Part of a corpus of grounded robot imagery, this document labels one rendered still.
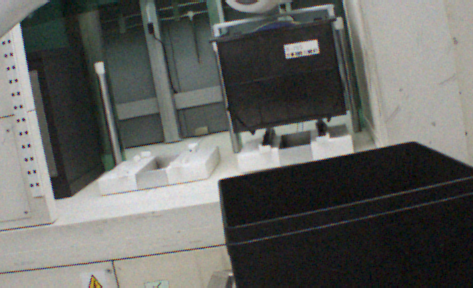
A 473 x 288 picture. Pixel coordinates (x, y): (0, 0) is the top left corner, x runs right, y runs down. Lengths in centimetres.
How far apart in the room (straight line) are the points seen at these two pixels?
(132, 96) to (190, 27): 25
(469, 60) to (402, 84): 13
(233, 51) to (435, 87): 42
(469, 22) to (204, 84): 106
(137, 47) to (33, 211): 93
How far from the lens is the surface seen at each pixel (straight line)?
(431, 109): 109
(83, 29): 169
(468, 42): 115
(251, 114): 135
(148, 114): 207
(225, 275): 113
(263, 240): 71
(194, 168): 135
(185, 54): 204
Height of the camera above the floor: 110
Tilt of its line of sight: 8 degrees down
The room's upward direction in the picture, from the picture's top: 11 degrees counter-clockwise
